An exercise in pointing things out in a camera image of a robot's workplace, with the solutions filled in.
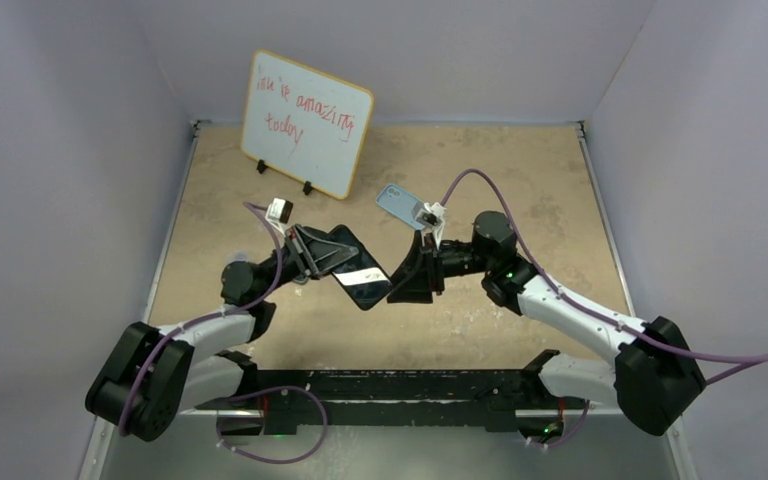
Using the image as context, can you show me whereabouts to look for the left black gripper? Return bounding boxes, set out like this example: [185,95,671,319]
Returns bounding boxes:
[255,223,360,300]

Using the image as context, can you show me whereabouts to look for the black phone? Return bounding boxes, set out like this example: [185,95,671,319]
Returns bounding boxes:
[328,225,392,311]

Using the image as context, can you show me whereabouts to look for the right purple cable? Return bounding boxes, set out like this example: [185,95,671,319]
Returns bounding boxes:
[440,168,768,452]

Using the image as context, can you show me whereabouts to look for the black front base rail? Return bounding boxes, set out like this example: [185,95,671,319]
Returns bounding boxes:
[197,369,564,440]

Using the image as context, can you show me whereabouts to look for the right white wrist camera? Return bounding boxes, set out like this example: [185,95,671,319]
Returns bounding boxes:
[413,202,446,247]

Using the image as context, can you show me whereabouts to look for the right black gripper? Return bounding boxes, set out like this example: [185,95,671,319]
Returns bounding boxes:
[386,231,493,305]

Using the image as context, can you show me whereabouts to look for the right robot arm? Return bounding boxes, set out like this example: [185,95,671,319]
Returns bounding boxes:
[387,211,706,436]

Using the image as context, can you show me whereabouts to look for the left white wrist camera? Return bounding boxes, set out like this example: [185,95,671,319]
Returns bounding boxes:
[265,197,294,235]

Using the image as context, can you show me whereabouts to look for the white board with orange frame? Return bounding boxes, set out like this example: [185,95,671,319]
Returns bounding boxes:
[240,50,375,199]

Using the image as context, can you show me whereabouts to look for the purple cable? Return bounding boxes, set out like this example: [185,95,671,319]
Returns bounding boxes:
[117,201,330,465]
[440,168,768,452]

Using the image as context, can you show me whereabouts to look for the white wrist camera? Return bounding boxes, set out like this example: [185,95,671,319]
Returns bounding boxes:
[413,202,446,247]
[265,197,294,235]

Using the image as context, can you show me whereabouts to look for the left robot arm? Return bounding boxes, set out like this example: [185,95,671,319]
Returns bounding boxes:
[85,225,377,442]

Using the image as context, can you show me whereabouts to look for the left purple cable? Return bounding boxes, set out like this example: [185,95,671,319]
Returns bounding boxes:
[117,201,330,465]

